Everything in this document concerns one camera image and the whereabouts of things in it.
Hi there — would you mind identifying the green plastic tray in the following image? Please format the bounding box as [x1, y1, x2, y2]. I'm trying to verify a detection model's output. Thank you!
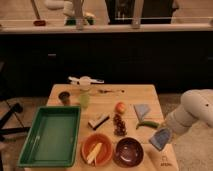
[18, 106, 81, 168]

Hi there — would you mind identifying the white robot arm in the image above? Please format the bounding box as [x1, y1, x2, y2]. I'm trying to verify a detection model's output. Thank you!
[165, 89, 213, 135]

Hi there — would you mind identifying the purple bowl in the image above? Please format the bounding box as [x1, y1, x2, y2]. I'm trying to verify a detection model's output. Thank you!
[113, 137, 144, 167]

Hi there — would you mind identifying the red apple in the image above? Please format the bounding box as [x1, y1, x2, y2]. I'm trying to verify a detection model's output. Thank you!
[115, 102, 126, 114]

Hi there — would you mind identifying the black white eraser block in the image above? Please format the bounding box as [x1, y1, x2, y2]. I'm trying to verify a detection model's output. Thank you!
[88, 114, 109, 130]

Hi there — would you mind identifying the green pea pod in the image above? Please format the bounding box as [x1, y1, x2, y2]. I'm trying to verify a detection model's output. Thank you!
[136, 121, 159, 129]

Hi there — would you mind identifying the orange bowl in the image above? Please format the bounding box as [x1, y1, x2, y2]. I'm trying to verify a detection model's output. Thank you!
[81, 133, 113, 167]

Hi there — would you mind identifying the blue sponge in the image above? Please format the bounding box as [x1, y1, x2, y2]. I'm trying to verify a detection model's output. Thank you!
[149, 128, 171, 151]

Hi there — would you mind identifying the black chair base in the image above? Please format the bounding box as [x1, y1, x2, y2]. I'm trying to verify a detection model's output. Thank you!
[0, 102, 30, 142]

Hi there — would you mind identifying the blue folded cloth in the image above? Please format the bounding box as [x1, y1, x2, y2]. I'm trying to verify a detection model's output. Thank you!
[134, 104, 150, 122]

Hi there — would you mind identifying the white rail counter frame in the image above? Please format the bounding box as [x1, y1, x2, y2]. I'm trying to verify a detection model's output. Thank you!
[0, 0, 213, 34]

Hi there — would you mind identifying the dark grape bunch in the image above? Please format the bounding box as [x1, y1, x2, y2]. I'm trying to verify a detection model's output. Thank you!
[113, 114, 127, 136]

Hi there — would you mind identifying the yellow banana piece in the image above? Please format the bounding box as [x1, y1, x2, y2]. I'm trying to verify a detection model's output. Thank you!
[87, 143, 102, 164]

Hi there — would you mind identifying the red bowl on counter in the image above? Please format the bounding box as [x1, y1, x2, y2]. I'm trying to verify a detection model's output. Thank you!
[33, 20, 46, 26]

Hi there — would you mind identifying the small dark cup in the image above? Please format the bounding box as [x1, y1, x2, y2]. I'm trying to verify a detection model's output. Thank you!
[58, 91, 70, 106]

